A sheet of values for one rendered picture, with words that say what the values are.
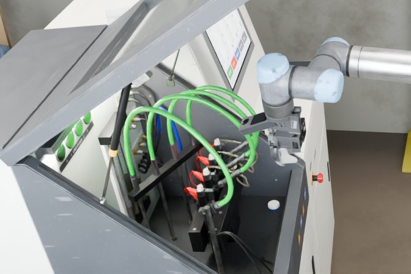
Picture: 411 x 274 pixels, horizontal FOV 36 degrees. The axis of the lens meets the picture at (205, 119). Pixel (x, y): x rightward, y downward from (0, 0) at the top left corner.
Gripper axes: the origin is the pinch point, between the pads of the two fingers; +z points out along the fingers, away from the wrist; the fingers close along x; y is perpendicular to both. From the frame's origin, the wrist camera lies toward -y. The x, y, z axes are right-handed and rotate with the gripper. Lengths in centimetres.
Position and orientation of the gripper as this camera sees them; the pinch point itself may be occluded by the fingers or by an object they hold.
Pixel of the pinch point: (280, 161)
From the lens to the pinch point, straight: 170.1
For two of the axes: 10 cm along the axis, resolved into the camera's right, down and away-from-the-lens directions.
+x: 3.1, -7.1, 6.3
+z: 2.0, 7.0, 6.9
